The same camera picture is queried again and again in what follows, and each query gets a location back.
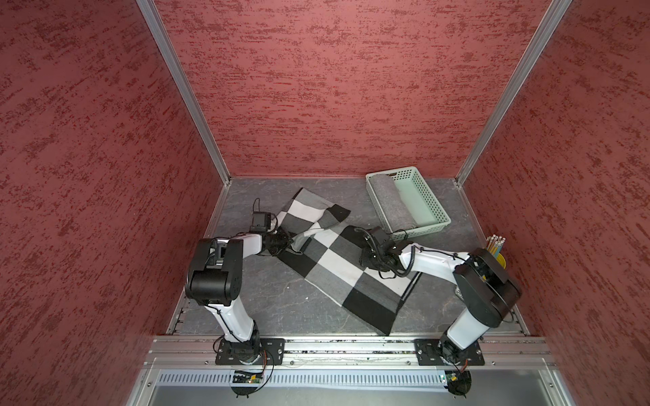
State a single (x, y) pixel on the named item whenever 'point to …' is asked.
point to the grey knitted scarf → (397, 214)
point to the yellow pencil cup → (501, 260)
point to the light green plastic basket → (405, 202)
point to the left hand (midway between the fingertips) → (294, 243)
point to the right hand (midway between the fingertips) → (365, 264)
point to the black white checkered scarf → (327, 255)
